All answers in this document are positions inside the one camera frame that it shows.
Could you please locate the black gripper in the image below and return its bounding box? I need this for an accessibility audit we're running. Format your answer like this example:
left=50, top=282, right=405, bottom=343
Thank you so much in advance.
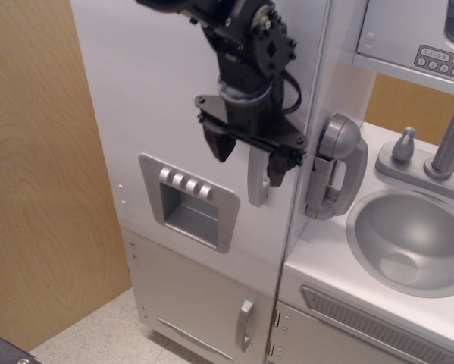
left=195, top=92, right=308, bottom=187

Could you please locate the silver fridge door handle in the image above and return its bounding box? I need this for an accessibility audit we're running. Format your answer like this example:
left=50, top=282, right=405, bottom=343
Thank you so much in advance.
left=247, top=146, right=270, bottom=207

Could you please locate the white toy fridge door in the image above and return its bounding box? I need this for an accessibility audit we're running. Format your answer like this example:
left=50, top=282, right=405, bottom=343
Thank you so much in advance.
left=71, top=1, right=313, bottom=299

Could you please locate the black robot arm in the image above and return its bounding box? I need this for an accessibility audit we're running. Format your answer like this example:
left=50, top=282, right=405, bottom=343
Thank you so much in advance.
left=142, top=1, right=308, bottom=187

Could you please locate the silver ice dispenser panel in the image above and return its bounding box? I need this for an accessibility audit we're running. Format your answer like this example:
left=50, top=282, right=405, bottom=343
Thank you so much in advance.
left=139, top=154, right=240, bottom=254

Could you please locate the silver toy telephone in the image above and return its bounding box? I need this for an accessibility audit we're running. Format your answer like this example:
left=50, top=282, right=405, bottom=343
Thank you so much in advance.
left=305, top=114, right=368, bottom=220

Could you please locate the silver faucet knob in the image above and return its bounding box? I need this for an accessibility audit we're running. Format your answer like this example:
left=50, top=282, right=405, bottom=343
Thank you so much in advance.
left=392, top=127, right=416, bottom=162

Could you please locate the white lower freezer door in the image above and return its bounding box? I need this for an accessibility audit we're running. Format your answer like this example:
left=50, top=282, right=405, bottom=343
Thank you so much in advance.
left=121, top=228, right=274, bottom=363

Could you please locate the silver toy sink bowl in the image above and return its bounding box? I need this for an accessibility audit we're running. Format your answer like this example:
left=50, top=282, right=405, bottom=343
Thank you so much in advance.
left=346, top=189, right=454, bottom=298

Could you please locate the white toy kitchen cabinet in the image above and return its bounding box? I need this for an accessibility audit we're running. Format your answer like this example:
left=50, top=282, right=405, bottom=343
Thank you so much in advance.
left=271, top=1, right=454, bottom=363

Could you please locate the silver toy faucet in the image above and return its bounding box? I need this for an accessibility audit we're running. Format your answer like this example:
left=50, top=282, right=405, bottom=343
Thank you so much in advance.
left=424, top=112, right=454, bottom=180

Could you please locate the toy microwave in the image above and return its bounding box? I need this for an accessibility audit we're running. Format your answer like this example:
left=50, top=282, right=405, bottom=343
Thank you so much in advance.
left=357, top=0, right=454, bottom=79

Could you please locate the silver oven vent panel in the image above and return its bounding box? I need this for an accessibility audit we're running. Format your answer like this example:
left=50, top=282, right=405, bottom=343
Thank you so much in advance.
left=299, top=285, right=454, bottom=363

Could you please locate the dark object bottom left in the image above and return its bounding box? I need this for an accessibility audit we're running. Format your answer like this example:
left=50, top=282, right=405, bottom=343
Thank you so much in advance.
left=0, top=338, right=33, bottom=364

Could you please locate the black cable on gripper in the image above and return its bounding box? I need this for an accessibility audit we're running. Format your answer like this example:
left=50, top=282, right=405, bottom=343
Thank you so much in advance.
left=283, top=70, right=303, bottom=115

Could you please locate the silver freezer door handle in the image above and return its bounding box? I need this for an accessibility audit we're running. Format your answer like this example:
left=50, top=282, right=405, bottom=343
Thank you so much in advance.
left=236, top=299, right=255, bottom=353

